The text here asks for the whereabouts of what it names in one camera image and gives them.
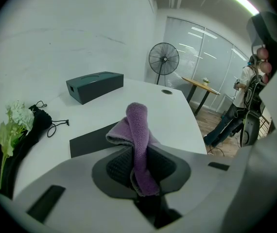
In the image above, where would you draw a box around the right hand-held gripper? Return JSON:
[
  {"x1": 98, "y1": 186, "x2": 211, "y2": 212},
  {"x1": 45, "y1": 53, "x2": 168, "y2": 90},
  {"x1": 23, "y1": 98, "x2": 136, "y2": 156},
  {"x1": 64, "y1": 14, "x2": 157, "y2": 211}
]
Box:
[{"x1": 246, "y1": 11, "x2": 277, "y2": 66}]

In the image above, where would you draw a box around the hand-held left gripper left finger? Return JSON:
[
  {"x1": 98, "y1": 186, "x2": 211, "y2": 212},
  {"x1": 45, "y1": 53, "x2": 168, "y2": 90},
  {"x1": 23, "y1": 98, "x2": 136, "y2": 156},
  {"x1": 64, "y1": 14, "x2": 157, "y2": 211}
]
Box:
[{"x1": 12, "y1": 146, "x2": 154, "y2": 233}]

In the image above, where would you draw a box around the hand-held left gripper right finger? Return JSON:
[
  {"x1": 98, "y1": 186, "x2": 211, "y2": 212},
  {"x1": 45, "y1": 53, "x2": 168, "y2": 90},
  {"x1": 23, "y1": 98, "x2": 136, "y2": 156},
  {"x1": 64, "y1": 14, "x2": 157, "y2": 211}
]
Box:
[{"x1": 150, "y1": 145, "x2": 249, "y2": 233}]

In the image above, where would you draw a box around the black notebook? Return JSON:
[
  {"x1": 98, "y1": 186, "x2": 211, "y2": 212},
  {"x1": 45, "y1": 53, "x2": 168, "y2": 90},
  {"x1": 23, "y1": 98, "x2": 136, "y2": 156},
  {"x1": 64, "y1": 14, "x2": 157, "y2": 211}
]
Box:
[{"x1": 69, "y1": 120, "x2": 135, "y2": 159}]

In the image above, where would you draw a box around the purple cloth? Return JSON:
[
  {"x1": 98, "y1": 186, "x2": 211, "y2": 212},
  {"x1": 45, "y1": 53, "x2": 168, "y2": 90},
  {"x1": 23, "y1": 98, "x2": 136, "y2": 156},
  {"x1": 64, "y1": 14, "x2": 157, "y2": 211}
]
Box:
[{"x1": 105, "y1": 102, "x2": 162, "y2": 197}]

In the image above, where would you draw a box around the person's right hand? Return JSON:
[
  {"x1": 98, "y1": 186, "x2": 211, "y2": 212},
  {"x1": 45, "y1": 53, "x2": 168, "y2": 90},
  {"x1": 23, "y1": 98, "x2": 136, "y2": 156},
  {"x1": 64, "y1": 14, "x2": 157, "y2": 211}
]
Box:
[{"x1": 257, "y1": 47, "x2": 273, "y2": 85}]

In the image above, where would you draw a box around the round wooden table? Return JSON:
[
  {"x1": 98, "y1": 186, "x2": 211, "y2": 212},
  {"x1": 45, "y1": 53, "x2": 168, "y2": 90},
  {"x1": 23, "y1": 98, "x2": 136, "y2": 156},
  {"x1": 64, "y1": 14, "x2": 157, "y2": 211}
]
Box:
[{"x1": 181, "y1": 77, "x2": 222, "y2": 117}]

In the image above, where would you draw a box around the white artificial flower bouquet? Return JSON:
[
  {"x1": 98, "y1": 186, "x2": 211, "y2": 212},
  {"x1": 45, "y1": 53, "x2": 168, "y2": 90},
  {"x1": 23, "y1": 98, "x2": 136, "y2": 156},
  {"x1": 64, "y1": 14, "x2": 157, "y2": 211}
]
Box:
[{"x1": 0, "y1": 100, "x2": 35, "y2": 192}]

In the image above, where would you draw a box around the dark teal box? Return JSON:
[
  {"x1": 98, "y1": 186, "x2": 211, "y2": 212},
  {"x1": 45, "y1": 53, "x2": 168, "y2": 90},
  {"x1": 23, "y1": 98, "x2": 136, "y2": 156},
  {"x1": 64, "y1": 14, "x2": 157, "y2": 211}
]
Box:
[{"x1": 66, "y1": 71, "x2": 125, "y2": 105}]

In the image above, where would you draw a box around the black drawstring pouch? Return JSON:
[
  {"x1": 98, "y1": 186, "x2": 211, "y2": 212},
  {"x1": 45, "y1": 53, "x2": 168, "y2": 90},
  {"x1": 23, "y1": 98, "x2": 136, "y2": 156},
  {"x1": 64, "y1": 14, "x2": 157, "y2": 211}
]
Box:
[{"x1": 0, "y1": 100, "x2": 70, "y2": 200}]

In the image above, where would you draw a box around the black pedestal fan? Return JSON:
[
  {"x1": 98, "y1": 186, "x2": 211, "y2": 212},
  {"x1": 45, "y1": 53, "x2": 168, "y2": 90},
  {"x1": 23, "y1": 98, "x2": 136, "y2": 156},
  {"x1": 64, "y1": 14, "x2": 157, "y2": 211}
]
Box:
[{"x1": 148, "y1": 42, "x2": 180, "y2": 86}]

